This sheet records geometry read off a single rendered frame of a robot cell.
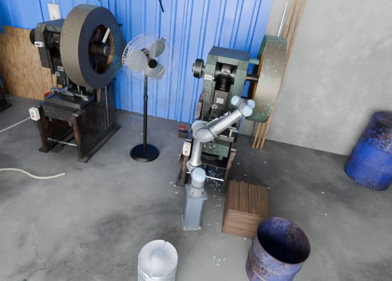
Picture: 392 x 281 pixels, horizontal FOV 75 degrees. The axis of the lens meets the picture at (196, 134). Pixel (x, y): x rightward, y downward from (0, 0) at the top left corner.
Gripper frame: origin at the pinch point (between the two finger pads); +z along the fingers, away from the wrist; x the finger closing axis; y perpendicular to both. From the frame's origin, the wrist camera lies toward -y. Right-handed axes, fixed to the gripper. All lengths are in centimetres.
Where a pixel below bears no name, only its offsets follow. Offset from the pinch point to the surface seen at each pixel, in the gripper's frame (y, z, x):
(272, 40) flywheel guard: -33, -52, -44
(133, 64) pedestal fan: 42, 53, -85
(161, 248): 96, 23, 78
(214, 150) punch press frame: -5, 42, 28
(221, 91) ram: -14.4, 7.5, -25.7
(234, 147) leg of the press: -17.6, 24.9, 31.6
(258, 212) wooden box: 5, 4, 94
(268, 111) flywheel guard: -17.3, -32.0, 10.4
